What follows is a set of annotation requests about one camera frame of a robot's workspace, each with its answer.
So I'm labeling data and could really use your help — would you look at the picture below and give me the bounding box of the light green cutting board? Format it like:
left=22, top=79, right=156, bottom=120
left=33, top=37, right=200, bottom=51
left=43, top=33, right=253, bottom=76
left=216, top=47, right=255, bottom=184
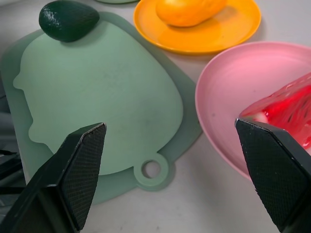
left=0, top=11, right=203, bottom=205
left=12, top=22, right=183, bottom=190

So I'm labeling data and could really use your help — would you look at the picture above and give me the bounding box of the red watermelon slice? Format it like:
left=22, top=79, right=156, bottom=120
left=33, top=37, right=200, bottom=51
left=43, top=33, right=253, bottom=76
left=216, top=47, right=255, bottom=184
left=239, top=73, right=311, bottom=156

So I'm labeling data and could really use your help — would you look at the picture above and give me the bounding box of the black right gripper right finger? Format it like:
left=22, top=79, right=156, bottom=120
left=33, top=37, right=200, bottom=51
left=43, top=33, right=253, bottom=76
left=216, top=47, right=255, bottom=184
left=234, top=117, right=311, bottom=233

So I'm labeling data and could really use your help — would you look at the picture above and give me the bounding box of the orange plate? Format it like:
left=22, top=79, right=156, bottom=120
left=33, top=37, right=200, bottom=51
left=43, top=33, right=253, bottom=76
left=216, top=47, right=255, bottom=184
left=133, top=0, right=262, bottom=55

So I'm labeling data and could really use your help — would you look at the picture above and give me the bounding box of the dark green avocado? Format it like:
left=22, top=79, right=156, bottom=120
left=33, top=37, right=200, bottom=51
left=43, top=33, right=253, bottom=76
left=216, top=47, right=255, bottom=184
left=38, top=0, right=100, bottom=43

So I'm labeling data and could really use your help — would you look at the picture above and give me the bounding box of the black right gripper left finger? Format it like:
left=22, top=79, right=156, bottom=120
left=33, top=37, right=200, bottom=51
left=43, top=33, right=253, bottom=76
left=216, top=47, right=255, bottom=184
left=0, top=122, right=107, bottom=233

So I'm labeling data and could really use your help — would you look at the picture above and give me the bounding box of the orange mango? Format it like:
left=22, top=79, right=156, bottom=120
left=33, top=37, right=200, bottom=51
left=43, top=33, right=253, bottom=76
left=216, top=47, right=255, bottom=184
left=155, top=0, right=227, bottom=27

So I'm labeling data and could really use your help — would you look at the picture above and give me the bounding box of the pink plate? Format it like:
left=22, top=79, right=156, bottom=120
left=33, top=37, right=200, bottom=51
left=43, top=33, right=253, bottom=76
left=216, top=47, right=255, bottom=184
left=195, top=41, right=311, bottom=182

